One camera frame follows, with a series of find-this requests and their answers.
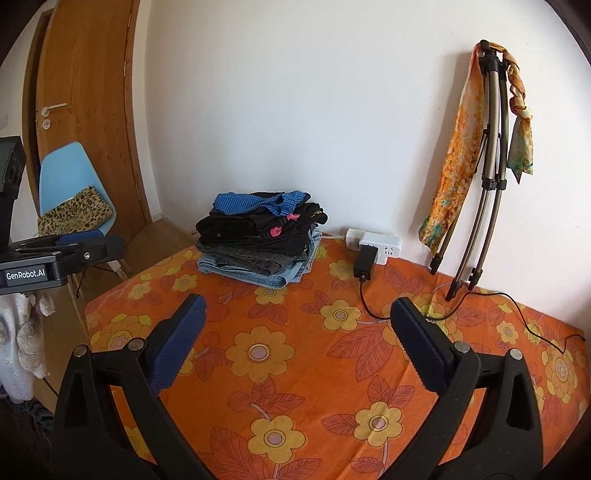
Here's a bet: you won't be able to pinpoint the wooden door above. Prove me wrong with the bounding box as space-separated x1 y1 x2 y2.
23 0 153 259

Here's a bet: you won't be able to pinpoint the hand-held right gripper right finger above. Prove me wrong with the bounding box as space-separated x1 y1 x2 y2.
390 298 544 480

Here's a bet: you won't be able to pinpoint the orange green floral scarf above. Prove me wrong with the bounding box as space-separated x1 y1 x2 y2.
419 41 536 257

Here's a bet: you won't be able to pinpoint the blue plastic chair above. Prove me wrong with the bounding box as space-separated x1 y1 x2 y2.
38 142 130 296

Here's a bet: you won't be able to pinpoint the orange floral bedsheet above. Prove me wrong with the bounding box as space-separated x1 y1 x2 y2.
84 233 591 480

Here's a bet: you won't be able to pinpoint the grey tweed pants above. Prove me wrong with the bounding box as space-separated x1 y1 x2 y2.
198 247 310 274

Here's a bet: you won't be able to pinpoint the white power strip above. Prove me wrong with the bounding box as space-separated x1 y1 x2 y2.
342 227 403 266

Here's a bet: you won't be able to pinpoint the black cable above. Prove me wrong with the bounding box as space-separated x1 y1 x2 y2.
359 276 591 355

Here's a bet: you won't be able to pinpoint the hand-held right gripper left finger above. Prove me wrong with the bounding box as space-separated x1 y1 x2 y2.
48 294 218 480

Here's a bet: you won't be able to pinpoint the black pants with pink tag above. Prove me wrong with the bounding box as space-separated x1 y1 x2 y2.
195 203 328 257

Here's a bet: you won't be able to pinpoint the leopard print bag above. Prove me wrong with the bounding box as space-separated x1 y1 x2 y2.
37 185 115 237

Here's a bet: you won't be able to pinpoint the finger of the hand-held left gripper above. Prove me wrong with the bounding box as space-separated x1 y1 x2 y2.
64 235 127 276
13 232 107 252

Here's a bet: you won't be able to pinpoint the silver folded tripod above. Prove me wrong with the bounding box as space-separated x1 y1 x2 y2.
429 40 511 302

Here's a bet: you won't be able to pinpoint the black power adapter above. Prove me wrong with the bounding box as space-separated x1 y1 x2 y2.
353 244 378 281

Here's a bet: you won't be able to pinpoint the blue striped pants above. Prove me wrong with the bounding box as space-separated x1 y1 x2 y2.
213 190 312 217

